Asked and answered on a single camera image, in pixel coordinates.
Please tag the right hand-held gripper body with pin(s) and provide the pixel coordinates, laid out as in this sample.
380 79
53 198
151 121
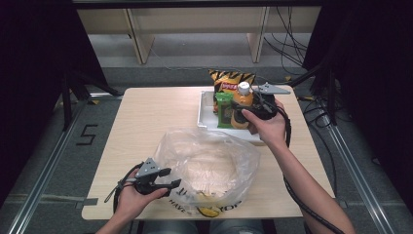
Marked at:
264 107

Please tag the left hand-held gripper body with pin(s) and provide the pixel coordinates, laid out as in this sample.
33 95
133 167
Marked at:
147 178

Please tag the orange drink bottle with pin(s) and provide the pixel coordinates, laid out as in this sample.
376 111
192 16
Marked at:
243 97

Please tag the green snack packet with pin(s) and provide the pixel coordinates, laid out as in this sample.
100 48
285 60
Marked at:
224 112

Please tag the black yellow chips bag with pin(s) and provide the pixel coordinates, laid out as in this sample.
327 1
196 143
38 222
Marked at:
227 81

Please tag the white plastic bin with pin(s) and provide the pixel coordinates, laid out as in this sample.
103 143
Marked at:
207 110

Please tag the clear plastic shopping bag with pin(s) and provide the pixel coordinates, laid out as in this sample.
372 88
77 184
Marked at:
201 162

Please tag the person's right hand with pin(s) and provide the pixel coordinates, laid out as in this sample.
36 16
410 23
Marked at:
271 130

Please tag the person's left hand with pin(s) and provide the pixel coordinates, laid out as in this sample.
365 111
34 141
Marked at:
138 204

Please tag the black metal stand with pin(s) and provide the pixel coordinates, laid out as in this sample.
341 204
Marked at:
330 97
66 104

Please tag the beige wooden desk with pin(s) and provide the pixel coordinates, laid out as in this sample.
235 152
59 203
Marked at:
195 19

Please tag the black curtain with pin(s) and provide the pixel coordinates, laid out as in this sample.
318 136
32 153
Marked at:
373 81
32 81

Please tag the aluminium floor rail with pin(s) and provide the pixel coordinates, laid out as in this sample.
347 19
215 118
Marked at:
48 169
360 182

